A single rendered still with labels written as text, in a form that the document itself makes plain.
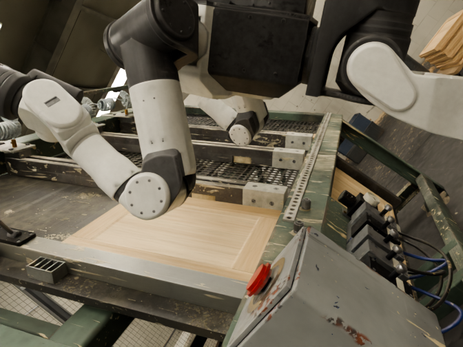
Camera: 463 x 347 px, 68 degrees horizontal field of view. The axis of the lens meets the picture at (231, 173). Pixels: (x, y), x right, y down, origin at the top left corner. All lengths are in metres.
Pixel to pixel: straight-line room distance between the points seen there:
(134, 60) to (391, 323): 0.51
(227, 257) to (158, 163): 0.33
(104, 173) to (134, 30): 0.24
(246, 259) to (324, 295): 0.49
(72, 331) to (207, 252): 0.31
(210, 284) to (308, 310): 0.40
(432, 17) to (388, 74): 5.80
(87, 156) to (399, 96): 0.57
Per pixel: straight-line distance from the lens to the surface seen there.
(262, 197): 1.02
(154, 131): 0.58
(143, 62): 0.61
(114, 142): 1.74
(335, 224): 0.94
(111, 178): 0.62
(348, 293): 0.35
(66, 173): 1.37
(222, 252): 0.83
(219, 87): 0.74
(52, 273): 0.83
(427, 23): 6.46
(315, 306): 0.31
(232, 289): 0.68
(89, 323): 0.77
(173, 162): 0.56
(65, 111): 0.66
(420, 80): 0.72
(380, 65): 0.70
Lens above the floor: 1.00
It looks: 5 degrees up
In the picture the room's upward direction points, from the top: 55 degrees counter-clockwise
